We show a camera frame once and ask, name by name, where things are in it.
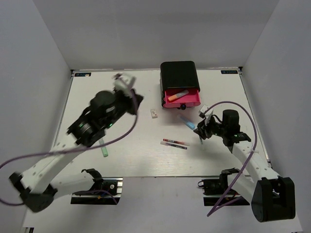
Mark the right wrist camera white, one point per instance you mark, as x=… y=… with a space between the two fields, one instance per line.
x=205 y=114

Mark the orange highlighter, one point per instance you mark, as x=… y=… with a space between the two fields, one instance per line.
x=178 y=95

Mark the left corner logo sticker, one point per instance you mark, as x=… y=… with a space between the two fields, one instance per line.
x=85 y=74

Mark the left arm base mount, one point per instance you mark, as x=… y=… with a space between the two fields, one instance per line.
x=106 y=192

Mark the red pen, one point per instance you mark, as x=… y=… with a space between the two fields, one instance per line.
x=176 y=142

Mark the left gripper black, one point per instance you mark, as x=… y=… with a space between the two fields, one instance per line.
x=130 y=99

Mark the black drawer cabinet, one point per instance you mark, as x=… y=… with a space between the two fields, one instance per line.
x=178 y=74

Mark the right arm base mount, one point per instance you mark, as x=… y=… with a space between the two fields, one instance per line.
x=212 y=191

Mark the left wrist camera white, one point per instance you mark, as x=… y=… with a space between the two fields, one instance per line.
x=123 y=82

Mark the purple pen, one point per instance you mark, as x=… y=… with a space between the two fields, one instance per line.
x=173 y=145

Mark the green highlighter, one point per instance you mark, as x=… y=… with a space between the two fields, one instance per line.
x=103 y=148

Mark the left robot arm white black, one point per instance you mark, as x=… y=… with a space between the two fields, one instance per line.
x=38 y=186

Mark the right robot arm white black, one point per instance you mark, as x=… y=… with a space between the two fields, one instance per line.
x=271 y=196

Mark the corner logo sticker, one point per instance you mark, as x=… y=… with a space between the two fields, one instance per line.
x=85 y=74
x=229 y=71

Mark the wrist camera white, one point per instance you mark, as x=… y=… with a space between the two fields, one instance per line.
x=205 y=114
x=123 y=82

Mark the right corner logo sticker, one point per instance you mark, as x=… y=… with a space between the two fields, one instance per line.
x=229 y=71

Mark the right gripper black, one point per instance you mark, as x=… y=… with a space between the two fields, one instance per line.
x=203 y=127

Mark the white staples box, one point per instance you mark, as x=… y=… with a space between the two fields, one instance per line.
x=154 y=113

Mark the pink drawer with black knob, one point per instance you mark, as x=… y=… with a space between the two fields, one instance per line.
x=191 y=99

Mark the blue highlighter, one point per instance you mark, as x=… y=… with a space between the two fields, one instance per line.
x=187 y=122

